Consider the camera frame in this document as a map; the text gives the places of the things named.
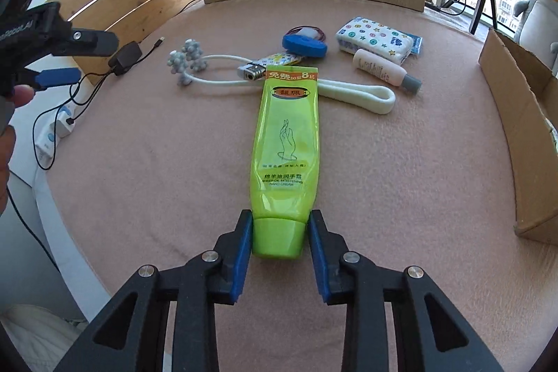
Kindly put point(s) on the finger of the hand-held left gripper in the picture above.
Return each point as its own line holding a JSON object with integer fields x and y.
{"x": 56, "y": 77}
{"x": 93, "y": 43}

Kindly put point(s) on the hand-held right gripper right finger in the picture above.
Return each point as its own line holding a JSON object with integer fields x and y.
{"x": 316, "y": 254}

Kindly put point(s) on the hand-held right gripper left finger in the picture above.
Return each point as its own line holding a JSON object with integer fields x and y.
{"x": 244, "y": 254}

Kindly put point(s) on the green hand cream tube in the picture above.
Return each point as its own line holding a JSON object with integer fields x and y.
{"x": 283, "y": 145}

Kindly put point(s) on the white roller massager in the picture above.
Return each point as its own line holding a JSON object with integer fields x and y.
{"x": 348, "y": 86}

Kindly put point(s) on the pink bottle with grey cap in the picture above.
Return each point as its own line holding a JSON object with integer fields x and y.
{"x": 377, "y": 69}

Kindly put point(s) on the patterned tissue pack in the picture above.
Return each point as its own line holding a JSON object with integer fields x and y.
{"x": 375, "y": 38}

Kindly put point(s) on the blue wipes packet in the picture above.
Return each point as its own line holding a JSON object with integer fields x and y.
{"x": 416, "y": 43}

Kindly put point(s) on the cardboard box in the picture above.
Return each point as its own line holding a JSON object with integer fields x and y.
{"x": 523, "y": 136}

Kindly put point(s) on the person's left hand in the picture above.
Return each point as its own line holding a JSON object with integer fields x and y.
{"x": 24, "y": 96}

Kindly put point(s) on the white power strip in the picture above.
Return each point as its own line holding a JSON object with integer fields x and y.
{"x": 63, "y": 123}

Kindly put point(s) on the yellow patterned small case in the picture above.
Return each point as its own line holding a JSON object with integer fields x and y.
{"x": 279, "y": 59}

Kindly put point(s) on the blue round disc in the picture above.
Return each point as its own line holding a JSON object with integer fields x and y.
{"x": 303, "y": 45}

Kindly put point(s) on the large penguin plush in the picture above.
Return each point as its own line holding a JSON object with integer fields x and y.
{"x": 538, "y": 23}

